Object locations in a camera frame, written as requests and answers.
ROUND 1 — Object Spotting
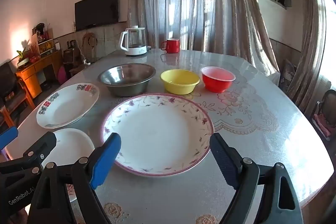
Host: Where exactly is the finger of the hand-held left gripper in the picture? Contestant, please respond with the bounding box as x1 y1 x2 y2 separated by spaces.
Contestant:
0 132 57 174
0 126 19 151

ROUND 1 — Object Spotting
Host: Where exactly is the white plate with red print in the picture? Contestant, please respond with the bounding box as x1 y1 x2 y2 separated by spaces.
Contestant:
36 83 100 129

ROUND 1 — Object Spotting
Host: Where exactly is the stainless steel bowl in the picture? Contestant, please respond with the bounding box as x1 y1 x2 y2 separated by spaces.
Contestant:
98 63 156 97

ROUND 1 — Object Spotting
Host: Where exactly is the small white plate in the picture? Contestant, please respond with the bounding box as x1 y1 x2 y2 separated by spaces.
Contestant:
41 128 95 203

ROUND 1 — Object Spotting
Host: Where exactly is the wall-mounted black television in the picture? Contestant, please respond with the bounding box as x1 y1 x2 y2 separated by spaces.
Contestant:
75 0 119 31

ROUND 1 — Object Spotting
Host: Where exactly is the white glass electric kettle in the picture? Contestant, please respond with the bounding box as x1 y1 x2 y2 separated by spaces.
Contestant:
120 26 148 57

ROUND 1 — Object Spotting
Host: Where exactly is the large purple-rimmed floral plate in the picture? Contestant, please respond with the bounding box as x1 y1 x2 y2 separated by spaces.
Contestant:
101 93 215 177

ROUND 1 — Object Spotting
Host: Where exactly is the potted plant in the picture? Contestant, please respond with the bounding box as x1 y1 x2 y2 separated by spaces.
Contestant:
16 47 30 67

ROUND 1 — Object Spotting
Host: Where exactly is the pink cloth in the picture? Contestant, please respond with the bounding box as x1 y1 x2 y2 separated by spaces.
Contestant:
316 114 336 135

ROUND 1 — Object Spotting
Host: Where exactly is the red mug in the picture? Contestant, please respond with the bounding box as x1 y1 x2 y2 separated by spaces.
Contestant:
160 38 181 54

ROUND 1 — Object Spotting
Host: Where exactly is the narrow beige sheer curtain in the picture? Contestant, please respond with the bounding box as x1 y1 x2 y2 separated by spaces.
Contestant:
286 0 327 109

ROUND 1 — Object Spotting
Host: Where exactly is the dark armchair with wooden frame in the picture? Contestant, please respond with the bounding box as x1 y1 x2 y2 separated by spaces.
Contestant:
0 61 36 130

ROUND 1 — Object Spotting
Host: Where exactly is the yellow plastic bowl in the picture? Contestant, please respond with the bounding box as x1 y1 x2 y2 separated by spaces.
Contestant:
160 69 200 95

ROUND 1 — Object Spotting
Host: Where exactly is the orange wooden desk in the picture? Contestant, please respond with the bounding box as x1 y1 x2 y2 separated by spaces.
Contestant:
15 49 63 106

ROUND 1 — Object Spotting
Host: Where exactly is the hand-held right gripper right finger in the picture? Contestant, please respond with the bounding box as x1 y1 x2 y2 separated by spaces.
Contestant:
209 132 306 224

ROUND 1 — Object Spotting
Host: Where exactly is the pink bag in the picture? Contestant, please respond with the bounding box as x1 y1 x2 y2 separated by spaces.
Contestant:
57 67 67 85

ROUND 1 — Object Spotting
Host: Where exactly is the wooden chair with arched back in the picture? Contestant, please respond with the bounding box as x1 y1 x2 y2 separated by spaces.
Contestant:
83 32 99 62

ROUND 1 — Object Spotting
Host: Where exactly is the low wooden stool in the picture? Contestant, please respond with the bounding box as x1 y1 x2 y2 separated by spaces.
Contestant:
69 61 91 77

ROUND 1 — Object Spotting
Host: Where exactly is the red plastic bowl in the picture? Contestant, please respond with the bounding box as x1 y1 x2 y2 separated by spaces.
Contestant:
201 66 236 93

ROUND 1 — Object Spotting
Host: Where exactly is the dark round-backed chair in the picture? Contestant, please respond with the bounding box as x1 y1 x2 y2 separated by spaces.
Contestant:
311 89 336 140

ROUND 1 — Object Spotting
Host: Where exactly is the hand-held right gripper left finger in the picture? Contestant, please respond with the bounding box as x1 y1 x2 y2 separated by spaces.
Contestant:
28 132 122 224

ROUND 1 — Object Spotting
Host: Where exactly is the wide beige sheer curtain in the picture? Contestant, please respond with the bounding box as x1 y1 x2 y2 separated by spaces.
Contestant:
127 0 280 77

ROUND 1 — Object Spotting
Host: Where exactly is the small cluttered shelf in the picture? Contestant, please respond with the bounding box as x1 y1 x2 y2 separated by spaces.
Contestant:
32 23 54 58

